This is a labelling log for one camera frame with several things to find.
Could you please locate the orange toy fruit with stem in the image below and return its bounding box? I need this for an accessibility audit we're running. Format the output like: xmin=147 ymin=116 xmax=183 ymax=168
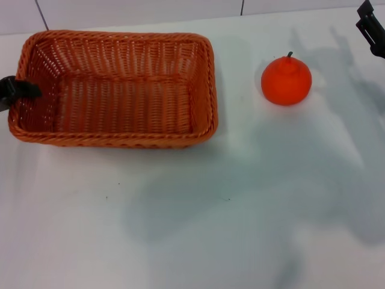
xmin=260 ymin=51 xmax=313 ymax=107

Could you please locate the orange woven wicker basket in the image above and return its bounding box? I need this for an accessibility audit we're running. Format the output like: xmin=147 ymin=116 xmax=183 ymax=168
xmin=8 ymin=29 xmax=219 ymax=150

